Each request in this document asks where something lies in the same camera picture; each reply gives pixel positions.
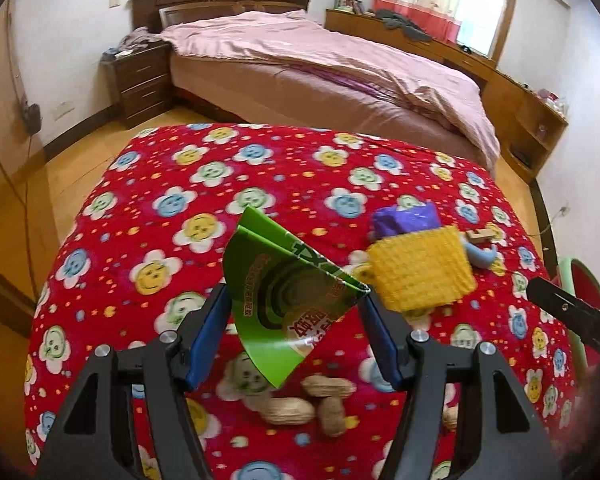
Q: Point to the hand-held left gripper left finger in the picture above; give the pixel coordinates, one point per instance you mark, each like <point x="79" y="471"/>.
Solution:
<point x="207" y="330"/>

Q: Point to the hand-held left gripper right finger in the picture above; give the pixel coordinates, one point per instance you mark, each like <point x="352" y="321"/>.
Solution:
<point x="380" y="340"/>

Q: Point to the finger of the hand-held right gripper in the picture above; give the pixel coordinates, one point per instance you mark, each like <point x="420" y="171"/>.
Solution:
<point x="565" y="310"/>

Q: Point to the red bin with green rim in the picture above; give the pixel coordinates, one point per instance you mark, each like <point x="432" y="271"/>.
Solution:
<point x="587" y="290"/>

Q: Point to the green paper carton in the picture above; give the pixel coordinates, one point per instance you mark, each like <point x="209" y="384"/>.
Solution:
<point x="280" y="300"/>

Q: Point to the large yellow foam net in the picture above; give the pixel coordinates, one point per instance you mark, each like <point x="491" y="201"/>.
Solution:
<point x="420" y="270"/>

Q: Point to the blue plastic scrap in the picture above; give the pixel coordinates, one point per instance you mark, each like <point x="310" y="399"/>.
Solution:
<point x="480" y="257"/>

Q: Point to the small wooden piece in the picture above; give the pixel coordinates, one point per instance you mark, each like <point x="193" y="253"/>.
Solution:
<point x="480" y="236"/>

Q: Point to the purple plastic bag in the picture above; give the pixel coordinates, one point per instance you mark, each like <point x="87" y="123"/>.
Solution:
<point x="405" y="220"/>

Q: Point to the red flower-print blanket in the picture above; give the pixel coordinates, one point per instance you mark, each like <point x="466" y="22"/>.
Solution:
<point x="280" y="170"/>

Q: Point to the small glass on shelf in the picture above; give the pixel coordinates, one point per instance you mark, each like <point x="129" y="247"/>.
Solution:
<point x="541" y="131"/>

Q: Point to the white jar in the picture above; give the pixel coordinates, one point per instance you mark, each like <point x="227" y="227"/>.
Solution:
<point x="562" y="103"/>

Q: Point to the wooden desk cabinet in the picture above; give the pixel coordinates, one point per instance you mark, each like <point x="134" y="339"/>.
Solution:
<point x="500" y="95"/>

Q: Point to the brown bed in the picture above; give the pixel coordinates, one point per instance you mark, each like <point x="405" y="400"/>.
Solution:
<point x="280" y="95"/>

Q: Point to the wooden wardrobe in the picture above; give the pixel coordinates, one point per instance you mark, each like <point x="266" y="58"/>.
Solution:
<point x="0" y="185"/>

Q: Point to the dark wooden nightstand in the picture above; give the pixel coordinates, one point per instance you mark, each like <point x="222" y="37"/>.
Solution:
<point x="140" y="85"/>

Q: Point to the black telephone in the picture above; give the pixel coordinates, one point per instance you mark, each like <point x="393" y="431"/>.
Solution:
<point x="465" y="49"/>

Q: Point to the crumpled clothes on nightstand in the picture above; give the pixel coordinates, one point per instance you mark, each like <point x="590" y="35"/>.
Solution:
<point x="135" y="40"/>

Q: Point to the pink quilt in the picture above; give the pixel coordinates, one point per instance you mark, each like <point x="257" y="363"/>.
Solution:
<point x="330" y="45"/>

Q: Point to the window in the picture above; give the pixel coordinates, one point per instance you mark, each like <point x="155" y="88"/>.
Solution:
<point x="480" y="10"/>

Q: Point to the dark grey clothes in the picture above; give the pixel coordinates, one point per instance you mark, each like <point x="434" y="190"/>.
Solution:
<point x="400" y="22"/>

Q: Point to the row of books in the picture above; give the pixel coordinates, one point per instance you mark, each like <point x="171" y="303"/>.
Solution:
<point x="350" y="4"/>

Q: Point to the wall socket with white plug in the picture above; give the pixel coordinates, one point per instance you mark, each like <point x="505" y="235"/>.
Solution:
<point x="563" y="210"/>

